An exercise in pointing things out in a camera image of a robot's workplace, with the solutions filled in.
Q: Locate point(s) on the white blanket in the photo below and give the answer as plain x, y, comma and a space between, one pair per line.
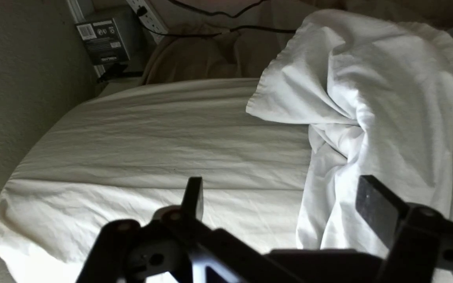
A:
378, 99

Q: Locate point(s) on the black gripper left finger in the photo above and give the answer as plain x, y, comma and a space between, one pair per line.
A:
179, 242

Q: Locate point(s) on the white power strip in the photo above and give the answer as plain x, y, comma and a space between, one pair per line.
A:
149, 14

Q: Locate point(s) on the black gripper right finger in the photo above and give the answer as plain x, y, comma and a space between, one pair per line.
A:
419, 238

